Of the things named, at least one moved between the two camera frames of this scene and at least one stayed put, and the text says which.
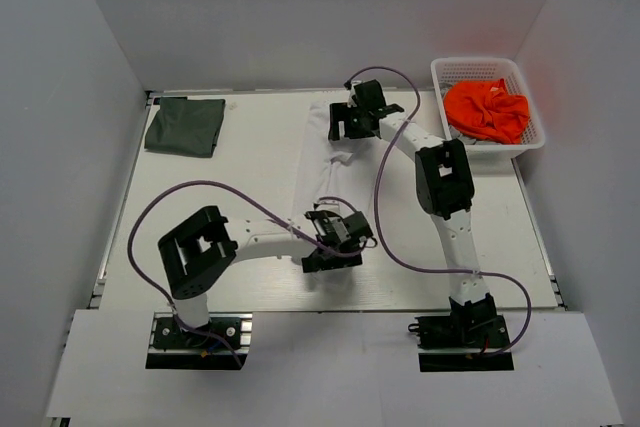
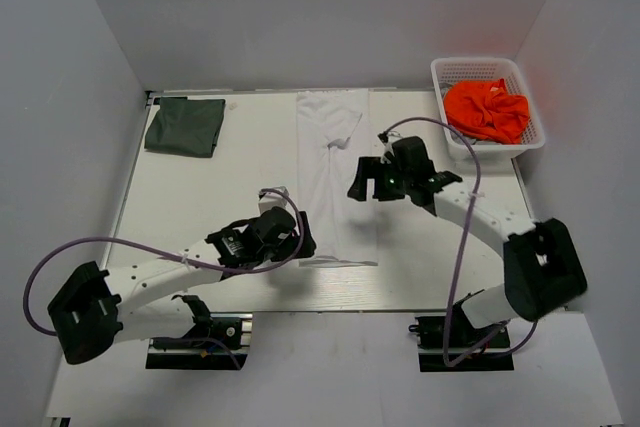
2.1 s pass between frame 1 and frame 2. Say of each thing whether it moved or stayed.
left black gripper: moved
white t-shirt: moved
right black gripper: moved
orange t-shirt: stayed
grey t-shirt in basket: stayed
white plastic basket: stayed
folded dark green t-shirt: stayed
